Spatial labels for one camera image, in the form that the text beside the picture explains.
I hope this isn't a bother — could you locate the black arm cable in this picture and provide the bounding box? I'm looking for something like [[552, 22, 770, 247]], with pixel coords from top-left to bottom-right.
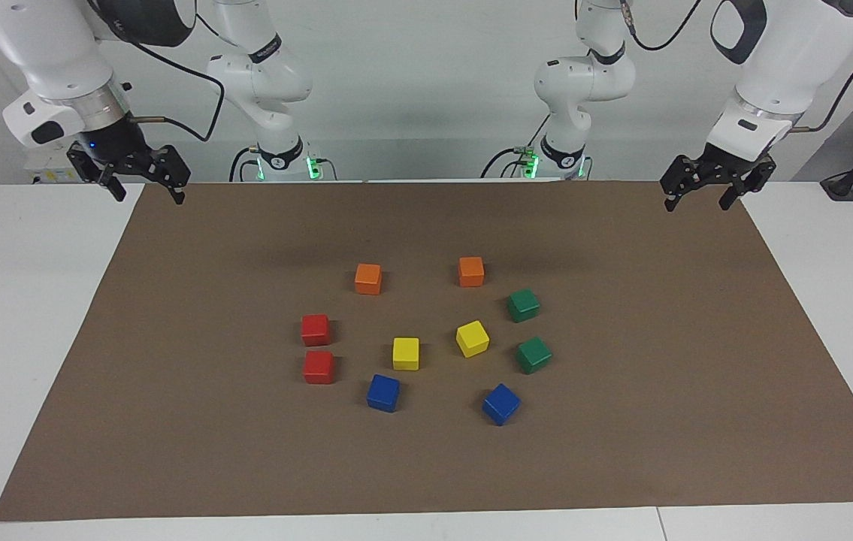
[[618, 0, 853, 134], [107, 11, 225, 144]]

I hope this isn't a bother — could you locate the red wooden cube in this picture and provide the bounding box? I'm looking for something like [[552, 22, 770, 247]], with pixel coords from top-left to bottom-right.
[[301, 314, 331, 346], [303, 351, 335, 385]]

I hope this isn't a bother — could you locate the brown table mat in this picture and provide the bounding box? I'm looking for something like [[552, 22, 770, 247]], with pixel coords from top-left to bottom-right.
[[0, 180, 853, 521]]

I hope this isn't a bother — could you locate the green wooden cube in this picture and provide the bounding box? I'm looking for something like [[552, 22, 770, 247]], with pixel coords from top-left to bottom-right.
[[507, 289, 541, 323], [516, 336, 553, 375]]

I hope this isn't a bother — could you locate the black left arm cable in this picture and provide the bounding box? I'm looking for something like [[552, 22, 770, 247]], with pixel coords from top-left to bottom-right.
[[618, 0, 853, 134]]

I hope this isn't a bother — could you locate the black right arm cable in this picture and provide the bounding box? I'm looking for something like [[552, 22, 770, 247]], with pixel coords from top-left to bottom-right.
[[107, 11, 225, 144]]

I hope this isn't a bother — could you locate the blue wooden cube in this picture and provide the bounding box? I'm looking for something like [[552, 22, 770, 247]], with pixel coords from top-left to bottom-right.
[[366, 373, 401, 413], [482, 383, 522, 427]]

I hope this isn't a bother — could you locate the beige box yellow label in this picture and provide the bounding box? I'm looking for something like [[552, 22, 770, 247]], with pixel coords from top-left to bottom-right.
[[24, 147, 85, 185]]

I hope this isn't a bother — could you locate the black base cable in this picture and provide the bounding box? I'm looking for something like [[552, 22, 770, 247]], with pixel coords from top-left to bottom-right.
[[229, 147, 258, 183], [480, 113, 551, 180]]

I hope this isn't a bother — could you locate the yellow wooden cube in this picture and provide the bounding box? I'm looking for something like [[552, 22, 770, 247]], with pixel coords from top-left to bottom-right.
[[392, 337, 421, 371], [455, 320, 490, 358]]

